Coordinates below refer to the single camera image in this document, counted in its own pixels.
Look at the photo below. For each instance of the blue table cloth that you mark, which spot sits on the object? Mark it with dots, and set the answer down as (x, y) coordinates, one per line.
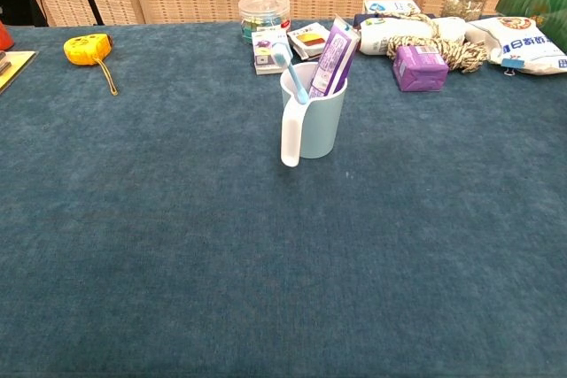
(266, 263)

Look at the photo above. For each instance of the yellow capped white label bottle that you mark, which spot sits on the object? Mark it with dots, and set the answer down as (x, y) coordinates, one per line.
(398, 33)

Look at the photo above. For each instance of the small binder clip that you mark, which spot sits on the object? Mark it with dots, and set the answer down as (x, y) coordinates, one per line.
(509, 70)

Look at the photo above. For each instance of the purple wrapped box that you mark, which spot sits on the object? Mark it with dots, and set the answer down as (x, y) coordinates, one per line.
(418, 70)

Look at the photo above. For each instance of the clear round jar of clips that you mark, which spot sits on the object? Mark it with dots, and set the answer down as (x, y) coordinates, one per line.
(263, 13)

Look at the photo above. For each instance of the dark blue flat box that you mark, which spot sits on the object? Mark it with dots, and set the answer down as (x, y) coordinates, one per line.
(359, 19)

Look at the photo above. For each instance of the red drink can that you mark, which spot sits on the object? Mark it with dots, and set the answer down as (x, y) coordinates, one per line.
(4, 37)

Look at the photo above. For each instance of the white red snack packet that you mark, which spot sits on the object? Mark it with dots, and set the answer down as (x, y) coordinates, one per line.
(312, 39)

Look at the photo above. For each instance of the purple white toothpaste tube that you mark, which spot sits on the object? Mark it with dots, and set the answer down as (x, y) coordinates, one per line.
(334, 57)

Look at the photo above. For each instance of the light blue toothbrush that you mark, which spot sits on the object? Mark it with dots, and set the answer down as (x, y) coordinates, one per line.
(294, 79)

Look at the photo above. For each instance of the razor on yellow card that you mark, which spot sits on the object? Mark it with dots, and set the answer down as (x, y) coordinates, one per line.
(13, 66)

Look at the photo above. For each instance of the small white purple carton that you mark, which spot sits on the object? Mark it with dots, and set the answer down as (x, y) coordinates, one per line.
(263, 57)

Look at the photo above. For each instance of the white bag blue print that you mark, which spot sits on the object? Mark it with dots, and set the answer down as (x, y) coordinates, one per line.
(527, 48)

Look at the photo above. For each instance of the yellow tape measure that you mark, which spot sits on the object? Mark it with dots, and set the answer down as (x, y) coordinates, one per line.
(84, 48)

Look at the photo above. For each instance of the white blue milk carton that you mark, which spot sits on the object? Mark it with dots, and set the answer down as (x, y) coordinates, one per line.
(390, 6)

